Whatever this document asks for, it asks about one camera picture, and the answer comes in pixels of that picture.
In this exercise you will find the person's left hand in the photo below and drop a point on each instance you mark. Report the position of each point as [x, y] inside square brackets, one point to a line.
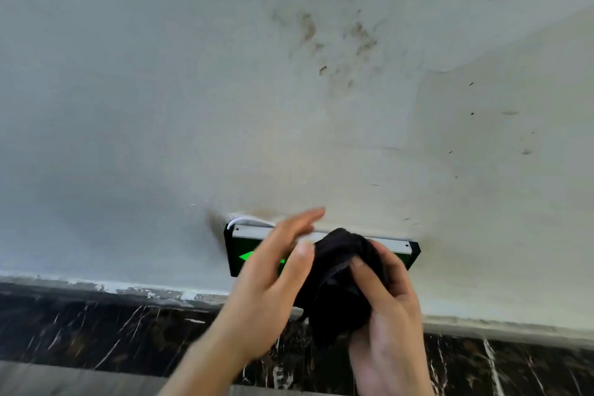
[260, 298]

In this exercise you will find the person's right hand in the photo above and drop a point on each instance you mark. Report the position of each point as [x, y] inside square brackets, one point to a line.
[394, 340]

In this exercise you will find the green exit sign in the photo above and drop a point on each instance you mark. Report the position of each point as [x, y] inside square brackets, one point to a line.
[236, 263]

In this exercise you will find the black cleaning cloth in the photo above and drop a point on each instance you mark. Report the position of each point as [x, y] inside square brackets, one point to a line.
[334, 289]

